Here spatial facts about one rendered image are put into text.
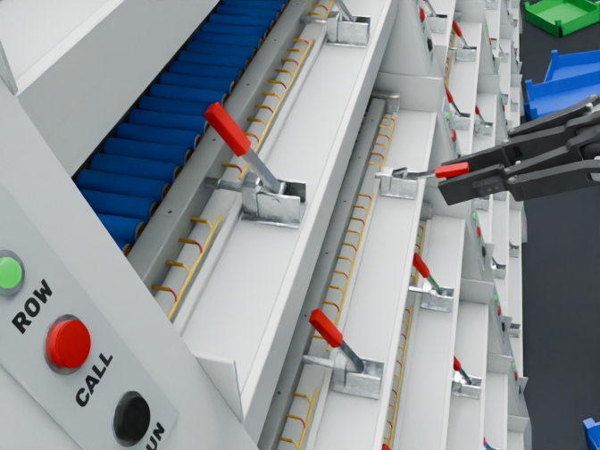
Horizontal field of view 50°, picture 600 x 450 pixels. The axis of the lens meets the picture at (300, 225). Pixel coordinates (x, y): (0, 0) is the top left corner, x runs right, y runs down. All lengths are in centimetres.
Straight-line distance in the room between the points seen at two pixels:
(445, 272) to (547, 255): 103
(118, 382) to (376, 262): 44
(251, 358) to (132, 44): 17
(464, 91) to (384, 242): 68
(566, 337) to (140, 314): 150
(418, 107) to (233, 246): 52
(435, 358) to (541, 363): 87
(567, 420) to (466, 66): 79
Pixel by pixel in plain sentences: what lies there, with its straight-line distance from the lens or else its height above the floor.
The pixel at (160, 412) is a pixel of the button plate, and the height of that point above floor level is 112.
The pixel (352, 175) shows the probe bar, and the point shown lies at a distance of 72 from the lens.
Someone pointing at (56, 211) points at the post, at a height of 121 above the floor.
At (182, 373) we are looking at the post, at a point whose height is 112.
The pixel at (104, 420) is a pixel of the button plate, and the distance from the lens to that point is 25.
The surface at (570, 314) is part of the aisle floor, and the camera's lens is 176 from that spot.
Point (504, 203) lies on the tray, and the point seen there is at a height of 31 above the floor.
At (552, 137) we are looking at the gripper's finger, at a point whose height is 91.
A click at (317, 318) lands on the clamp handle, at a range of 50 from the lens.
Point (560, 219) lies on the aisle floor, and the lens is 203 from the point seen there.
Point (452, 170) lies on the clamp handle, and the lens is 71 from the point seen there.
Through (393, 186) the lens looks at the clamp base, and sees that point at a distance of 73.
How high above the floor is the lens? 130
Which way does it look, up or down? 34 degrees down
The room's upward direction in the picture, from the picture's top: 25 degrees counter-clockwise
